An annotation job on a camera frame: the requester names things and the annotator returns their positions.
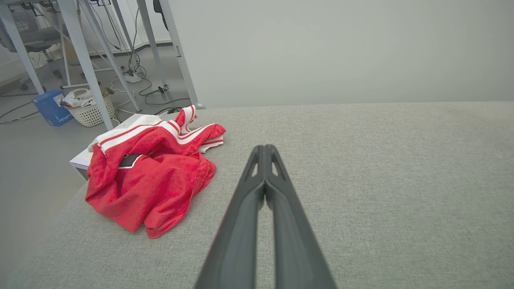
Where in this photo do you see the white metal table frame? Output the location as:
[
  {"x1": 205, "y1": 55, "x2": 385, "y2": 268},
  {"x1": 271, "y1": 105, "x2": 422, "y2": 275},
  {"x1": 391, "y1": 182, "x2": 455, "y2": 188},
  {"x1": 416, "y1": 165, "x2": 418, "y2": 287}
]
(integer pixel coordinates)
[
  {"x1": 110, "y1": 0, "x2": 205, "y2": 110},
  {"x1": 0, "y1": 0, "x2": 142, "y2": 131}
]

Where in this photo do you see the grey fabric sofa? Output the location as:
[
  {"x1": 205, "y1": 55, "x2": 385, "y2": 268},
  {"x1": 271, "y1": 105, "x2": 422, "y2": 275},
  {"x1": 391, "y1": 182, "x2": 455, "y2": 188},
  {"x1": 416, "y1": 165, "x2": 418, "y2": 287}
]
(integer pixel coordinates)
[{"x1": 8, "y1": 101, "x2": 514, "y2": 289}]

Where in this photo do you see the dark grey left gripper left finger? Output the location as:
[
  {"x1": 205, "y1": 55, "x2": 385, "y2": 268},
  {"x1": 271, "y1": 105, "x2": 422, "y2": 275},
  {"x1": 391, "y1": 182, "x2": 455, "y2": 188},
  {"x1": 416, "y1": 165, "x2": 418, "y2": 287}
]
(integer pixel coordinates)
[{"x1": 194, "y1": 144, "x2": 266, "y2": 289}]

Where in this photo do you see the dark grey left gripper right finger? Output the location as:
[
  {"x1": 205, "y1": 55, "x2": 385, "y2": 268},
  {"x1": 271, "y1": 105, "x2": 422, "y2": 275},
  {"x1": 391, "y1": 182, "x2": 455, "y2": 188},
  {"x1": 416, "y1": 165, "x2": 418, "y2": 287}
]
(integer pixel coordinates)
[{"x1": 265, "y1": 144, "x2": 337, "y2": 289}]

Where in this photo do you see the blue cardboard box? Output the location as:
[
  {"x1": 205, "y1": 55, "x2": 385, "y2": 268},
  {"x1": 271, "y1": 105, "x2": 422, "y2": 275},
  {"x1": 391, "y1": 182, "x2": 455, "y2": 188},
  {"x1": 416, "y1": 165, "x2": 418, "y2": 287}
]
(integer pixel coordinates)
[{"x1": 32, "y1": 90, "x2": 74, "y2": 127}]

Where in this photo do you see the black floor cable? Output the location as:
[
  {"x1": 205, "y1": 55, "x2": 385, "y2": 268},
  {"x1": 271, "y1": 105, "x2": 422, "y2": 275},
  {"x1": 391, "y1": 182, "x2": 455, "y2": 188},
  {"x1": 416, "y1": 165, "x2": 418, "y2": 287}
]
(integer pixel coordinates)
[{"x1": 0, "y1": 100, "x2": 41, "y2": 124}]

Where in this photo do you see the black hanging cable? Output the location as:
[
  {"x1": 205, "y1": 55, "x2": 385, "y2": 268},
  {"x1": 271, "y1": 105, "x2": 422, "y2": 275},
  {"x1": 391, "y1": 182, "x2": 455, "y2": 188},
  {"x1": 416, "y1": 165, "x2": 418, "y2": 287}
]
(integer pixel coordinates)
[{"x1": 128, "y1": 6, "x2": 191, "y2": 107}]

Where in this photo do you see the grey office chair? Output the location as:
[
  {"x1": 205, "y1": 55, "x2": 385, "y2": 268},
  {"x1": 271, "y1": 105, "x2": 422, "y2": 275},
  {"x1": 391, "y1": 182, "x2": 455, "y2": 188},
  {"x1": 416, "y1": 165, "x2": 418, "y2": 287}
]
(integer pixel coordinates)
[{"x1": 0, "y1": 4, "x2": 65, "y2": 97}]

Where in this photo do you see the white equipment case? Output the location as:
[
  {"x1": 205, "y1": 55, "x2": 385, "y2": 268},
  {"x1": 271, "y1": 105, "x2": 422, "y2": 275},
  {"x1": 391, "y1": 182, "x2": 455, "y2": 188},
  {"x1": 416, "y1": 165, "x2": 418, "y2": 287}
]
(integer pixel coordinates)
[{"x1": 69, "y1": 114, "x2": 161, "y2": 180}]

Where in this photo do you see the white plastic basket with trash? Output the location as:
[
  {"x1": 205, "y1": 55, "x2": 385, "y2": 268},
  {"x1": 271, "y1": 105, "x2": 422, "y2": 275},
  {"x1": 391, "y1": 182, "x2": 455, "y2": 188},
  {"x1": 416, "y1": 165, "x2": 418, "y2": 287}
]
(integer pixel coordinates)
[{"x1": 60, "y1": 88, "x2": 117, "y2": 128}]

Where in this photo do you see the black hanging object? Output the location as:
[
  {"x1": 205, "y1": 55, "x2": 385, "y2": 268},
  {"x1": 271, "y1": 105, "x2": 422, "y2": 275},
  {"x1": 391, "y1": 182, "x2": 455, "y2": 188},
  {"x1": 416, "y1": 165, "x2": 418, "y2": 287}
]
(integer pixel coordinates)
[{"x1": 153, "y1": 0, "x2": 169, "y2": 31}]

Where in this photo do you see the red shirt with white sleeves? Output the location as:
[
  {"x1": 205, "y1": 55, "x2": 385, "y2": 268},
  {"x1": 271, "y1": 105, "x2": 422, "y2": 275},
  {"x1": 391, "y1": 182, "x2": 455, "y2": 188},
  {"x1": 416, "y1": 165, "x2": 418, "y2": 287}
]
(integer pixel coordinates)
[{"x1": 85, "y1": 105, "x2": 226, "y2": 239}]

